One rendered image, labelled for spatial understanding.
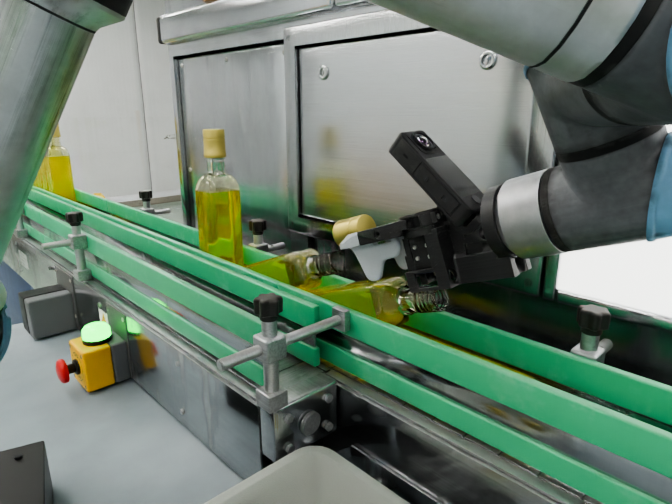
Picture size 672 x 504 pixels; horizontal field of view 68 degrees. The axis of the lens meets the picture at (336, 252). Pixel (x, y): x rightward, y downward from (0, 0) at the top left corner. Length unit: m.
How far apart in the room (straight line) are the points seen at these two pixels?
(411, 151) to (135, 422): 0.56
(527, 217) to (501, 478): 0.23
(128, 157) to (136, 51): 1.27
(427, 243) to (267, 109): 0.57
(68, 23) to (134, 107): 6.46
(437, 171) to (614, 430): 0.27
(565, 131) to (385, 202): 0.38
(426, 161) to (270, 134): 0.53
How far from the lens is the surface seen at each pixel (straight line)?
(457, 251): 0.52
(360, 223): 0.60
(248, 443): 0.64
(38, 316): 1.15
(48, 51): 0.44
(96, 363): 0.90
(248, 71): 1.05
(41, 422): 0.89
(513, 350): 0.56
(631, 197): 0.42
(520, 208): 0.45
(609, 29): 0.27
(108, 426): 0.84
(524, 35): 0.27
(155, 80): 7.03
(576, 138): 0.42
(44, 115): 0.46
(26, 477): 0.67
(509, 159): 0.63
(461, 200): 0.49
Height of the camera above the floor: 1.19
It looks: 16 degrees down
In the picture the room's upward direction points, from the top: straight up
